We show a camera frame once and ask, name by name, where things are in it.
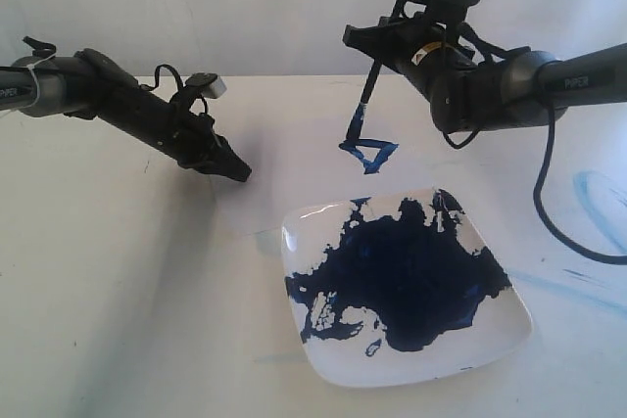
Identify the black camera cable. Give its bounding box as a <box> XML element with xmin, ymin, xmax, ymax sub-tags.
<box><xmin>443</xmin><ymin>21</ymin><xmax>627</xmax><ymax>262</ymax></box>
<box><xmin>141</xmin><ymin>64</ymin><xmax>210</xmax><ymax>118</ymax></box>

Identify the white paper sheet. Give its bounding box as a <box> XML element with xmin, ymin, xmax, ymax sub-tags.
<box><xmin>211</xmin><ymin>117</ymin><xmax>434</xmax><ymax>235</ymax></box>

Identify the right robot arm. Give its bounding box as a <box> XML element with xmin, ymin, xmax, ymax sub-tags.
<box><xmin>343</xmin><ymin>16</ymin><xmax>626</xmax><ymax>134</ymax></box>

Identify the black paintbrush with blue tip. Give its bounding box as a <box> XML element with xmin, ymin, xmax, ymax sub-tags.
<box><xmin>345</xmin><ymin>0</ymin><xmax>406</xmax><ymax>143</ymax></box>

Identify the black right camera cable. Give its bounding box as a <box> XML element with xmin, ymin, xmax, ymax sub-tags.
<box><xmin>443</xmin><ymin>21</ymin><xmax>627</xmax><ymax>262</ymax></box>

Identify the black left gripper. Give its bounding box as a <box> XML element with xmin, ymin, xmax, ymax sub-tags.
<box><xmin>74</xmin><ymin>48</ymin><xmax>252</xmax><ymax>182</ymax></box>

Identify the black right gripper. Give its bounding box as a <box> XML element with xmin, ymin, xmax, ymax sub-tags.
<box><xmin>342</xmin><ymin>19</ymin><xmax>477</xmax><ymax>99</ymax></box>

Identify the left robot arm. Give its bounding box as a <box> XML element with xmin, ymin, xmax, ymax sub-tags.
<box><xmin>1</xmin><ymin>36</ymin><xmax>252</xmax><ymax>182</ymax></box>

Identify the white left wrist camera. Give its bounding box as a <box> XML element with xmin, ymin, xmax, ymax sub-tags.
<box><xmin>185</xmin><ymin>72</ymin><xmax>227</xmax><ymax>100</ymax></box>

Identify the white square plate blue paint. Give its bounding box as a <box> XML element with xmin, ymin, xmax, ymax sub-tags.
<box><xmin>281</xmin><ymin>188</ymin><xmax>533</xmax><ymax>389</ymax></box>

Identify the black left camera cable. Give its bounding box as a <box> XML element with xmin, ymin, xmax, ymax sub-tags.
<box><xmin>141</xmin><ymin>64</ymin><xmax>210</xmax><ymax>118</ymax></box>

